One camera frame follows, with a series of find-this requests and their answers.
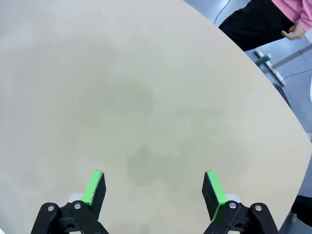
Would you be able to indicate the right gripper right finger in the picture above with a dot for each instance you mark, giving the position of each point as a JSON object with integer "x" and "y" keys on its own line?
{"x": 213, "y": 195}

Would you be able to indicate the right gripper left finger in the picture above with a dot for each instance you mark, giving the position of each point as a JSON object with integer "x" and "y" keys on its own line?
{"x": 96, "y": 192}

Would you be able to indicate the person's left forearm pink sleeve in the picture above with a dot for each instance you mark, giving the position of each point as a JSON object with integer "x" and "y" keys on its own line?
{"x": 306, "y": 19}

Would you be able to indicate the person's left hand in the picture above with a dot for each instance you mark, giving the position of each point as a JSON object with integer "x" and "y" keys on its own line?
{"x": 296, "y": 33}

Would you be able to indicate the black object on floor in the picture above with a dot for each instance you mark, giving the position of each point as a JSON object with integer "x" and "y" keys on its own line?
{"x": 303, "y": 209}

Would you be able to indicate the white side table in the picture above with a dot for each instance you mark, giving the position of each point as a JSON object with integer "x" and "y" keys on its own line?
{"x": 290, "y": 56}

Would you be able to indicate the person in pink hoodie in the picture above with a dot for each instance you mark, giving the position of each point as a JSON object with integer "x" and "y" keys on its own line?
{"x": 256, "y": 24}

